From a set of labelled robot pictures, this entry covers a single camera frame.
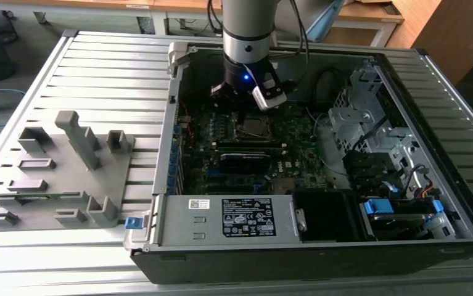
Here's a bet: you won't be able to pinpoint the silver square CPU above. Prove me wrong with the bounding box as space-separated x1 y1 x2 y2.
243 118 266 134

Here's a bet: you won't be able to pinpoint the metal CPU socket cover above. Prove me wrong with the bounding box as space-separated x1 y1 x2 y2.
236 115 279 142

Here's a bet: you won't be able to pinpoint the black CPU socket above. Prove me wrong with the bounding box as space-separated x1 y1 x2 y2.
234 115 282 143

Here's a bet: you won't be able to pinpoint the blue expansion slot strip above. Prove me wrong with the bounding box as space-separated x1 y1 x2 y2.
170 123 187 195

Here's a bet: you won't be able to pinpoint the grey case release latch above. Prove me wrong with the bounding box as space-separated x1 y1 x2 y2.
167 41 199 76

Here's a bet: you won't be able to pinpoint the pale blue teach pendant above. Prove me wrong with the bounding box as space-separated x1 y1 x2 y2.
304 0 347 43

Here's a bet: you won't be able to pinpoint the black graphics card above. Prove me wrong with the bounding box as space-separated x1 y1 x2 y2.
219 151 272 175

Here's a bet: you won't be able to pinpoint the silver metal drive cage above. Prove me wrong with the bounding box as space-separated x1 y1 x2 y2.
328 63 423 161

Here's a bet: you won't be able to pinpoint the green motherboard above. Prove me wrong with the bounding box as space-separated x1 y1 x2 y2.
180 98 355 195

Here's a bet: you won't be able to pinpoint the wooden desk white legs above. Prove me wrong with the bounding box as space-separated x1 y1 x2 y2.
154 0 406 47
0 0 167 35

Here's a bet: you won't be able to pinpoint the square chipset heat sink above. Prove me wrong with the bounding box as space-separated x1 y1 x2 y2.
272 177 299 194

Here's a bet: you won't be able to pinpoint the silver power supply unit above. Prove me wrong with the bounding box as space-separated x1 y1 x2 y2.
150 193 302 247

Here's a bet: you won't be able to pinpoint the small blue case latch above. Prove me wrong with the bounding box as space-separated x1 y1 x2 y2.
124 216 144 231

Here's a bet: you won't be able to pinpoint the grey plastic parts rack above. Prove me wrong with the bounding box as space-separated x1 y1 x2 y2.
0 110 138 232

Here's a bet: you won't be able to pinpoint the blue disk carrier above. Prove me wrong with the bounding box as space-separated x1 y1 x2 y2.
363 197 447 223

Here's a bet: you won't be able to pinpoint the brown wooden cabinet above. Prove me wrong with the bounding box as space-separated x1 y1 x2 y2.
387 0 473 86

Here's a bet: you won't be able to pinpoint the black open PC case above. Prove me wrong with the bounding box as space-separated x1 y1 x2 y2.
128 41 473 286

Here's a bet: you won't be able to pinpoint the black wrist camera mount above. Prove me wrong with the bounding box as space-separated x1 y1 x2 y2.
210 83 232 100

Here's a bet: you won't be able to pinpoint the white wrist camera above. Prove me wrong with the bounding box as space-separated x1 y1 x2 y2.
251 72 290 112

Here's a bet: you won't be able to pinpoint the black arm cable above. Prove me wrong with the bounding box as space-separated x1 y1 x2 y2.
275 0 311 62

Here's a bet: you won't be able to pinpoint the black looped case cable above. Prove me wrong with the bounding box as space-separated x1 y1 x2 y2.
315 68 351 104

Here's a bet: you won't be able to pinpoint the black flat disk wire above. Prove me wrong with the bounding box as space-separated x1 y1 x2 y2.
351 106 394 152

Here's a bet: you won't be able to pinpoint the black plastic bay bracket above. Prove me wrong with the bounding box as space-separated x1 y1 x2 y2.
342 150 404 191

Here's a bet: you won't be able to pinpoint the blue floor cable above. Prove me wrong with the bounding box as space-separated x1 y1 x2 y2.
0 88 28 129

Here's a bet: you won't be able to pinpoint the coloured power wires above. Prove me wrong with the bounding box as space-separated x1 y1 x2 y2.
403 165 443 200

